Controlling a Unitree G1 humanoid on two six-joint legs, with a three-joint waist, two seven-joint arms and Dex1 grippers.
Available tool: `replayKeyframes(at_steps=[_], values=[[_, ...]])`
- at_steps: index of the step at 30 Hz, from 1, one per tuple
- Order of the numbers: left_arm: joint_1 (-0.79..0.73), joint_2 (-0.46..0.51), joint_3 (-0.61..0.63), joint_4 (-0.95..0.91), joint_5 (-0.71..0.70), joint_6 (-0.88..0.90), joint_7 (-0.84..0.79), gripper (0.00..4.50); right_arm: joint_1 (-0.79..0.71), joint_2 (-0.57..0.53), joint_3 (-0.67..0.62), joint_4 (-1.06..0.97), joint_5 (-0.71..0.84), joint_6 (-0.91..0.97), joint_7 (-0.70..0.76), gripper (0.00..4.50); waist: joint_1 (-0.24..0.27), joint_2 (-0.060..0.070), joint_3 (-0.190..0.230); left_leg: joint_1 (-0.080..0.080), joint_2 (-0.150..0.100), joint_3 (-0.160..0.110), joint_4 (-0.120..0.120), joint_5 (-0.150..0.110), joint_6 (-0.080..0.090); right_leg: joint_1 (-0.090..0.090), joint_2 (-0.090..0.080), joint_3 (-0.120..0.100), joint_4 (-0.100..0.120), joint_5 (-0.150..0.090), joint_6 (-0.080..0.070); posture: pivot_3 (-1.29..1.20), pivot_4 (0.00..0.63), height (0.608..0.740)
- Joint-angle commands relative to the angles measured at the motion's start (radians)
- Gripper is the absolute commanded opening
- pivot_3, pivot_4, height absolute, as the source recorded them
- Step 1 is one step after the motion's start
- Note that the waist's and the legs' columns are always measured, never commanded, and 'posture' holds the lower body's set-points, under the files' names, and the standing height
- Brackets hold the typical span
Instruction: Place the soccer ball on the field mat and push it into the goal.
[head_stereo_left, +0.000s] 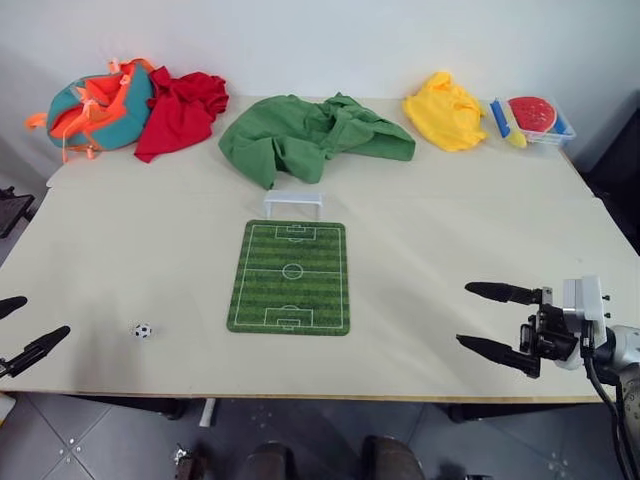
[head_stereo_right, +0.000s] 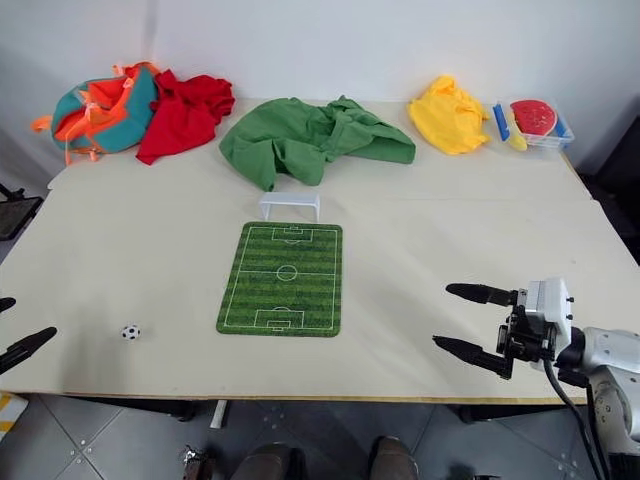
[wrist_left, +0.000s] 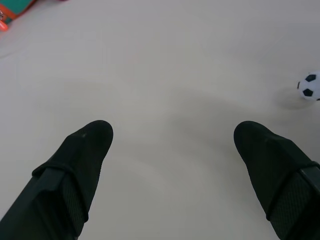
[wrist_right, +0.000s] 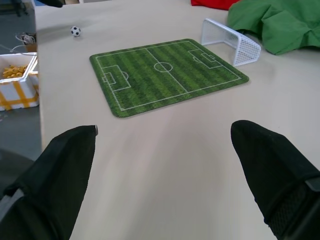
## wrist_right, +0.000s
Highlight black left gripper tip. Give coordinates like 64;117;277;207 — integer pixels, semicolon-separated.
39;0;64;9

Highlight green soccer field mat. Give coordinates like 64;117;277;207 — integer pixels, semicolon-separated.
89;38;250;119

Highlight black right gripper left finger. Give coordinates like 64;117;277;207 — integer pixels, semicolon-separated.
0;124;99;240

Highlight red cloth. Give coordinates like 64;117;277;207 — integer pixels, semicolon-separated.
190;0;242;11

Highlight green cloth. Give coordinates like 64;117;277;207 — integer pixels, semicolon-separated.
226;0;320;56

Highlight white mesh toy goal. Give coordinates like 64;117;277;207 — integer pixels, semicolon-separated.
200;18;262;67

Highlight small soccer ball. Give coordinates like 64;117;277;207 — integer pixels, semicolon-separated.
70;25;82;38

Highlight brown cardboard box with cables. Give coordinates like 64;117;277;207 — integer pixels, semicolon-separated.
15;31;38;53

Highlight yellow toy pieces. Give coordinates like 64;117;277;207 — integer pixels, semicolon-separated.
1;64;30;79

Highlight white foam box yellow tape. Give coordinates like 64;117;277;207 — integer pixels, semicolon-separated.
0;51;40;112

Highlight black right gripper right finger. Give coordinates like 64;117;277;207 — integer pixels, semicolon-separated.
230;120;320;240

